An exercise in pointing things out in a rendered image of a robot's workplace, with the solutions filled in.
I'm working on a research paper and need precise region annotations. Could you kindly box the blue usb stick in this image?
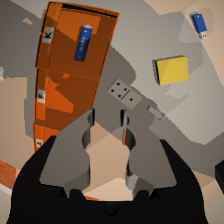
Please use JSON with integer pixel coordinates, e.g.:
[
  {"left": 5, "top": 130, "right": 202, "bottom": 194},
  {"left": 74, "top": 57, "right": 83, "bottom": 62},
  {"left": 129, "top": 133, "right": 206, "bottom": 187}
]
[{"left": 191, "top": 14, "right": 207, "bottom": 39}]

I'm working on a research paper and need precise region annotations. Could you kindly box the grey domino tile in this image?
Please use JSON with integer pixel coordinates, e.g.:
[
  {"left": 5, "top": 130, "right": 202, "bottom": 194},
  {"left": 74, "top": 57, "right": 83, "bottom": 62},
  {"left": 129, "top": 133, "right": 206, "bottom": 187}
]
[{"left": 107, "top": 78, "right": 142, "bottom": 110}]

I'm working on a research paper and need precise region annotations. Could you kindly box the orange rack of bins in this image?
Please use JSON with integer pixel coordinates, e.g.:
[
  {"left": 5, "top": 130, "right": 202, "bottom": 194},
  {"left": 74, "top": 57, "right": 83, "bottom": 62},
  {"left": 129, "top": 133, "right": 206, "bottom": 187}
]
[{"left": 33, "top": 1, "right": 120, "bottom": 152}]

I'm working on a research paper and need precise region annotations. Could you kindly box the blue aa battery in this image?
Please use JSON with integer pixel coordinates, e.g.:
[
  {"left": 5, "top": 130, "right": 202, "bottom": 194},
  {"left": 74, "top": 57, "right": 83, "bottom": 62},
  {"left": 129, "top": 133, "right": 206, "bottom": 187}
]
[{"left": 74, "top": 24, "right": 93, "bottom": 62}]

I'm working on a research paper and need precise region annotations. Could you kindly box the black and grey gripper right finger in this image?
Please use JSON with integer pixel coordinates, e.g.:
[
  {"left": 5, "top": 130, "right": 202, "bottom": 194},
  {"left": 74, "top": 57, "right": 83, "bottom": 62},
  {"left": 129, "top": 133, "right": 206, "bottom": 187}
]
[{"left": 120, "top": 109, "right": 209, "bottom": 224}]

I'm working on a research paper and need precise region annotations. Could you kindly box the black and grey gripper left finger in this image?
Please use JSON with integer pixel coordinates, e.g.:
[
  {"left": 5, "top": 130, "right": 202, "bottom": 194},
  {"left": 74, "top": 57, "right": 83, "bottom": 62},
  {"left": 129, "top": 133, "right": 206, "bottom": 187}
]
[{"left": 6, "top": 108, "right": 95, "bottom": 224}]

